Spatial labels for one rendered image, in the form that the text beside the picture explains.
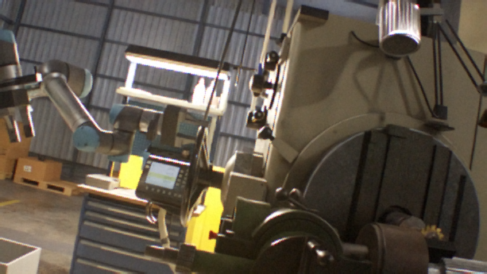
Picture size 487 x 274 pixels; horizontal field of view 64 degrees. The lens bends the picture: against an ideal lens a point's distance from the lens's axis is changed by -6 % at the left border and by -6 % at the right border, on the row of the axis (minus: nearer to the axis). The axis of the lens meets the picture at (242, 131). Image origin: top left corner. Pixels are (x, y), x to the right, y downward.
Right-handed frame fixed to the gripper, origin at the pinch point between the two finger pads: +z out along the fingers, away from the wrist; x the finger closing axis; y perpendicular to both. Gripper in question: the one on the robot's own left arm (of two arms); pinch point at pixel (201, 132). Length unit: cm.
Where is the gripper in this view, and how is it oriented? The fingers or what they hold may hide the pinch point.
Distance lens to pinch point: 140.5
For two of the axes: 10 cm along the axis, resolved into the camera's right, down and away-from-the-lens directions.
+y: 0.7, -4.5, 8.9
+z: 9.8, 2.0, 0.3
